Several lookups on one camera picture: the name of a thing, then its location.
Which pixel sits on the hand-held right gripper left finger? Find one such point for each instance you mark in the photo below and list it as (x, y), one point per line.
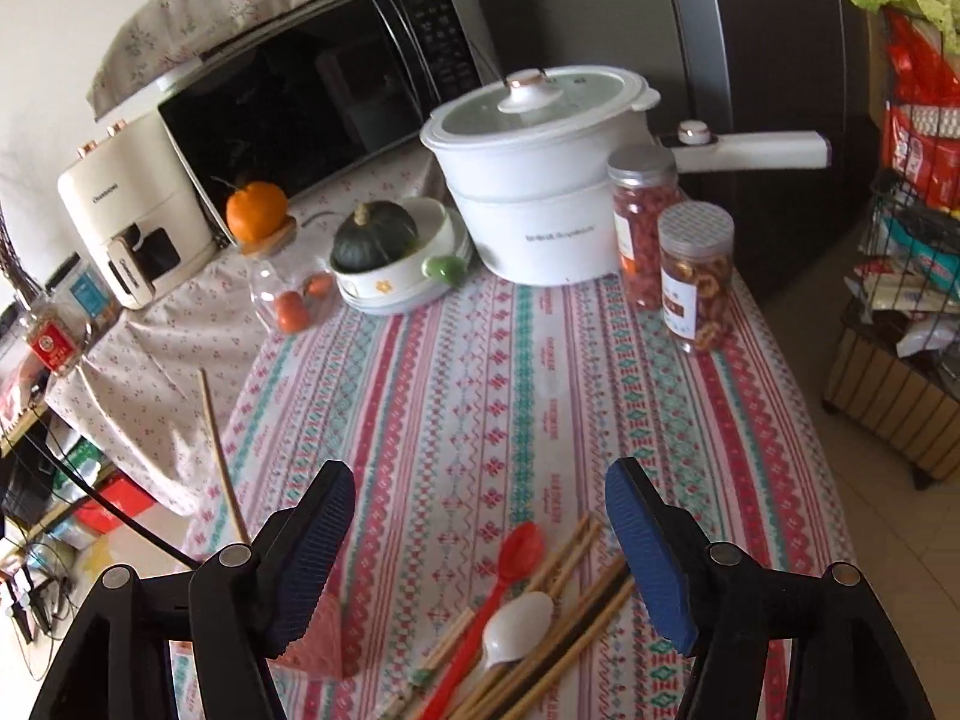
(315, 547)

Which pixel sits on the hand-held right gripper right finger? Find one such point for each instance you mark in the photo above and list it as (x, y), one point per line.
(652, 555)

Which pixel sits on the bundle of wooden chopsticks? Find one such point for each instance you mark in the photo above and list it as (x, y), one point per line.
(577, 630)

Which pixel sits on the single plain long chopstick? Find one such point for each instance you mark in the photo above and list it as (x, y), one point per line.
(221, 465)

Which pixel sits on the red plastic spoon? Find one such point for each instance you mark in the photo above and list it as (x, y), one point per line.
(521, 547)

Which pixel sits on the white plastic spoon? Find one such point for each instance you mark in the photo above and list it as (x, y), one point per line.
(521, 626)

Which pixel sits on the red box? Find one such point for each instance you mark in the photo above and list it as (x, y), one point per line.
(112, 506)

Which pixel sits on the striped patterned tablecloth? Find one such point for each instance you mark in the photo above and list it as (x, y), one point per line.
(487, 405)

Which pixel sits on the small red tomato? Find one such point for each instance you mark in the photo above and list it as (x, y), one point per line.
(292, 313)
(319, 286)

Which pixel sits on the small-flower print table cover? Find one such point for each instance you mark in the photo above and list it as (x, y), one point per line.
(150, 360)

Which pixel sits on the glass jar with wooden lid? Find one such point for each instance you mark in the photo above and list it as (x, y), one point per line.
(266, 277)

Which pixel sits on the dark green kabocha squash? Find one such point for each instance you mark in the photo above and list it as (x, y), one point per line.
(373, 240)

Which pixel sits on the clear jar of red snacks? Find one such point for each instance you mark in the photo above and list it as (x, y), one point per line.
(641, 240)

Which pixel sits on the glass jar with red label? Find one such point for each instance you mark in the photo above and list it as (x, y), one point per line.
(52, 337)

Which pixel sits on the orange fruit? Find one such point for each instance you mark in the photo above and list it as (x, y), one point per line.
(256, 211)

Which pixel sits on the white electric cooking pot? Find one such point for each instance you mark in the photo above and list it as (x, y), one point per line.
(540, 202)

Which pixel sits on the cream air fryer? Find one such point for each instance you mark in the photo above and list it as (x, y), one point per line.
(112, 187)

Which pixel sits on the black glass-door microwave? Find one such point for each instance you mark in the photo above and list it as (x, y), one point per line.
(300, 90)

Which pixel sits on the glass pot lid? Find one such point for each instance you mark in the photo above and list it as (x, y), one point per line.
(480, 109)

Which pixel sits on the heap of red snack packets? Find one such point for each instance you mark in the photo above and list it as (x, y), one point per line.
(926, 135)

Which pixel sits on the dark grey refrigerator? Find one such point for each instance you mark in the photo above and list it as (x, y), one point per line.
(765, 52)

